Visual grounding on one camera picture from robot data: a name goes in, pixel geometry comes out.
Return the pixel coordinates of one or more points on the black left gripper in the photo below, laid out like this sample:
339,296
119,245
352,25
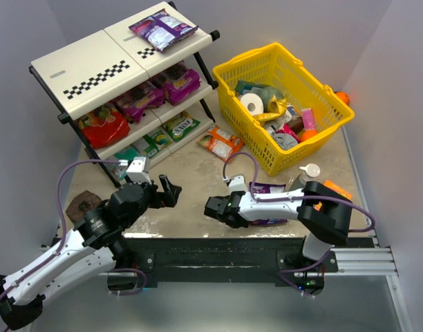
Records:
161,195

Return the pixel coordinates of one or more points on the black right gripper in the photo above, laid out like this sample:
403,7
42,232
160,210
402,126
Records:
215,207

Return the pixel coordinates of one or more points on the purple candy bag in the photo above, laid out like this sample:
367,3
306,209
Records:
162,30
264,188

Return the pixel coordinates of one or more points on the green lime candy bag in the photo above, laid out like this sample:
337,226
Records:
152,143

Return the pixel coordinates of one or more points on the teal candy bag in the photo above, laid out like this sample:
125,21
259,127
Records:
119,171

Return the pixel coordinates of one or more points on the orange candy bag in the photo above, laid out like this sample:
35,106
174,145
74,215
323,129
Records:
221,143

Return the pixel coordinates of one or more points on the green fruit candy bag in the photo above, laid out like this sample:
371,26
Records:
180,125

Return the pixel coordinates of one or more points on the red fruit candy bag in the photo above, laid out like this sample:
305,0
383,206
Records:
103,126

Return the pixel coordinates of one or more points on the magenta grape candy bag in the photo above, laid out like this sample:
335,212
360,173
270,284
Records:
177,82

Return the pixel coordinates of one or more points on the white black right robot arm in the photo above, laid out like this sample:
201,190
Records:
325,213

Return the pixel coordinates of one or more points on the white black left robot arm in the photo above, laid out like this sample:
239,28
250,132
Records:
94,245

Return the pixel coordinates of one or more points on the cream black tiered shelf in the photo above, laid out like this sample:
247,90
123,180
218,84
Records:
86,74

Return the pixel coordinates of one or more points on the green brown round tin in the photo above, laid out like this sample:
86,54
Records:
81,204

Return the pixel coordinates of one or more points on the clear pump soap bottle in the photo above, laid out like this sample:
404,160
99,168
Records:
308,173

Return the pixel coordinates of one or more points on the orange sponge box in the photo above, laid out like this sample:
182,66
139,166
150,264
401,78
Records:
339,190

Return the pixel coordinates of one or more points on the orange fruit in basket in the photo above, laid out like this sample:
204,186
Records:
308,134

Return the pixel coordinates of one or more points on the white toilet paper roll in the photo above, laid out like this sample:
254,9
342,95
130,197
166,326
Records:
253,103

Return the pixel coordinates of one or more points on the gold foil bag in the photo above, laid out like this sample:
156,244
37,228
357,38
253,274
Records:
276,108

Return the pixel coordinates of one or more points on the pink box in basket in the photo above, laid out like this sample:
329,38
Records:
308,119

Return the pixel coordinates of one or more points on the yellow plastic shopping basket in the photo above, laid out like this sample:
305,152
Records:
274,66

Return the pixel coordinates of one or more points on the orange ball behind basket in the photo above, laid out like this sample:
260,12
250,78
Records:
343,96

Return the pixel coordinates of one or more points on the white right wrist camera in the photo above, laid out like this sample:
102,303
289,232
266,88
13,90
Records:
236,184

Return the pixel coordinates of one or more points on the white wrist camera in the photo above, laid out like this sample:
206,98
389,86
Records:
137,170
236,184

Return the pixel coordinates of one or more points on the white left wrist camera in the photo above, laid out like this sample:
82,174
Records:
137,170

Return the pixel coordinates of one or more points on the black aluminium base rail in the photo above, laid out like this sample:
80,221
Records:
259,260

